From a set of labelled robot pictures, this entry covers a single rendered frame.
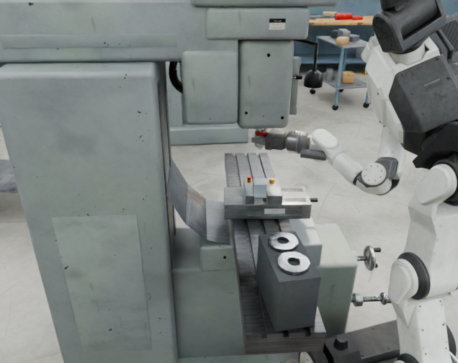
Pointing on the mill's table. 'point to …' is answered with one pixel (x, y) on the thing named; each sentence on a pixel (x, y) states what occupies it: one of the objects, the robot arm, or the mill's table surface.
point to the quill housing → (264, 83)
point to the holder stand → (287, 281)
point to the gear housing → (257, 23)
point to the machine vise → (231, 194)
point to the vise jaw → (274, 192)
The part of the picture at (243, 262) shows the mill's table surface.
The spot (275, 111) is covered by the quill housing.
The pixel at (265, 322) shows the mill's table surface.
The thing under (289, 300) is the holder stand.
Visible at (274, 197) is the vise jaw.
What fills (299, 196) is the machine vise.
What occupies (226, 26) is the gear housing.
